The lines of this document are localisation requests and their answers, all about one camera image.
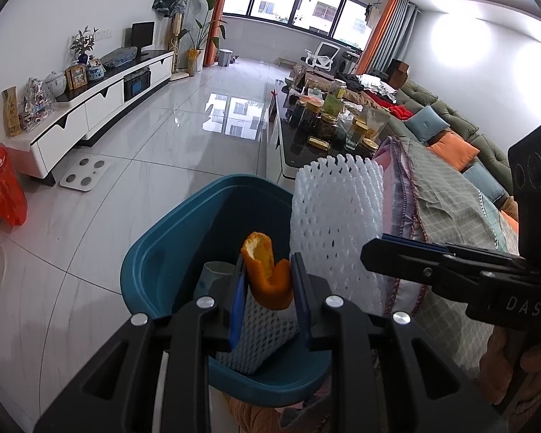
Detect orange peel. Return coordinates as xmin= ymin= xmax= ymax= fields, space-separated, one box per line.
xmin=241 ymin=232 xmax=293 ymax=311

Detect white foam fruit net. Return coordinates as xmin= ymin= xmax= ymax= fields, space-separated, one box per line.
xmin=217 ymin=154 xmax=385 ymax=374

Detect teal trash bin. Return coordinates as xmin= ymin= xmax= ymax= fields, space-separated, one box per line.
xmin=120 ymin=174 xmax=330 ymax=407

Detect small white trash can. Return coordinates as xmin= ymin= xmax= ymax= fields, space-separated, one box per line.
xmin=218 ymin=49 xmax=232 ymax=67

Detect orange cushion near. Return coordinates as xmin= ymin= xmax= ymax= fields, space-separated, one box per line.
xmin=500 ymin=210 xmax=519 ymax=234

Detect orange cushion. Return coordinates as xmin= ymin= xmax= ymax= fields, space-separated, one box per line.
xmin=500 ymin=210 xmax=519 ymax=234
xmin=427 ymin=130 xmax=480 ymax=172

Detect blue cushion near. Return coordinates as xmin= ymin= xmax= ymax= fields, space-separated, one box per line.
xmin=463 ymin=161 xmax=507 ymax=204

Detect blue cushion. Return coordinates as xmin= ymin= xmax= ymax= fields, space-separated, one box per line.
xmin=405 ymin=106 xmax=449 ymax=144
xmin=463 ymin=161 xmax=507 ymax=204

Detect patterned tablecloth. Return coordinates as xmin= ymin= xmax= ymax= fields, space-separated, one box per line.
xmin=371 ymin=134 xmax=522 ymax=380

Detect orange cushion far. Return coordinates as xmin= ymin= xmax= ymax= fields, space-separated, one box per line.
xmin=427 ymin=130 xmax=480 ymax=172

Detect black glass coffee table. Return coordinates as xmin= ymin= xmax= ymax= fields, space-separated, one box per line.
xmin=265 ymin=78 xmax=378 ymax=190

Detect blue cushion far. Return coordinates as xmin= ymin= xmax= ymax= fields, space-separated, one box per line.
xmin=405 ymin=106 xmax=449 ymax=144

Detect white bathroom scale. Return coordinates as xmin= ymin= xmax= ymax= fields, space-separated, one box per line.
xmin=59 ymin=156 xmax=112 ymax=193

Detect red cloth on sofa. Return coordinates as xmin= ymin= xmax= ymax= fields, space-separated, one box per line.
xmin=366 ymin=91 xmax=413 ymax=121

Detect green brown sectional sofa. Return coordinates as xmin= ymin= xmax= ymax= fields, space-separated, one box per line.
xmin=360 ymin=80 xmax=513 ymax=196

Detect white office chair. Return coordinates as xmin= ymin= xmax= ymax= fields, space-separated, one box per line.
xmin=302 ymin=41 xmax=340 ymax=71

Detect tall green potted plant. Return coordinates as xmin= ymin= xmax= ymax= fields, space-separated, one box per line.
xmin=177 ymin=0 xmax=226 ymax=77

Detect white black TV cabinet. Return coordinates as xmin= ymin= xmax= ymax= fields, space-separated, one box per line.
xmin=4 ymin=50 xmax=174 ymax=186

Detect orange curtain left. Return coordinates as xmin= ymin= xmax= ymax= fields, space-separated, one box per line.
xmin=203 ymin=0 xmax=225 ymax=67

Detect orange plastic bag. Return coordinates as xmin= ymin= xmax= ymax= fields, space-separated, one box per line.
xmin=0 ymin=145 xmax=28 ymax=228

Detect white ceramic jar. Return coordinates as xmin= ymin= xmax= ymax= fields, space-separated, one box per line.
xmin=44 ymin=71 xmax=67 ymax=98

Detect small black monitor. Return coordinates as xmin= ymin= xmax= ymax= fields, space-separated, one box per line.
xmin=131 ymin=22 xmax=154 ymax=56

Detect orange grey curtain right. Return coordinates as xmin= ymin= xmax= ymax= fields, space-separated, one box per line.
xmin=355 ymin=0 xmax=420 ymax=75

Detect large window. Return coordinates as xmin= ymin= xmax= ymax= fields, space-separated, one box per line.
xmin=224 ymin=0 xmax=382 ymax=50

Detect flower vase on cabinet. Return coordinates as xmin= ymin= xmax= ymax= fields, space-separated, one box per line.
xmin=70 ymin=26 xmax=98 ymax=65

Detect white floor air conditioner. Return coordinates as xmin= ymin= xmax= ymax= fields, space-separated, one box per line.
xmin=175 ymin=0 xmax=226 ymax=71

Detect wooden picture frame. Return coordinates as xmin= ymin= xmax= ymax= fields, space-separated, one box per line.
xmin=65 ymin=64 xmax=89 ymax=91

